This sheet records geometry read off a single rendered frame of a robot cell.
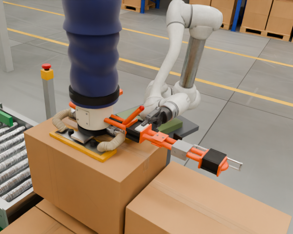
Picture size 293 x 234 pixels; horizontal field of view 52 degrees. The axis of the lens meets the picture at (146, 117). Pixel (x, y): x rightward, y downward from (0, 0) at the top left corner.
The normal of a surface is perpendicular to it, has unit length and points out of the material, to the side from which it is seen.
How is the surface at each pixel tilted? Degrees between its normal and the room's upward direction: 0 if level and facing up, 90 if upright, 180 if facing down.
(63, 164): 90
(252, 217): 0
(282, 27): 90
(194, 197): 0
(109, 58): 69
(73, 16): 100
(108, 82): 76
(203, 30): 108
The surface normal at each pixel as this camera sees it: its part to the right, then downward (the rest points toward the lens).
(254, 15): -0.49, 0.41
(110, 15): 0.61, 0.58
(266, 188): 0.07, -0.86
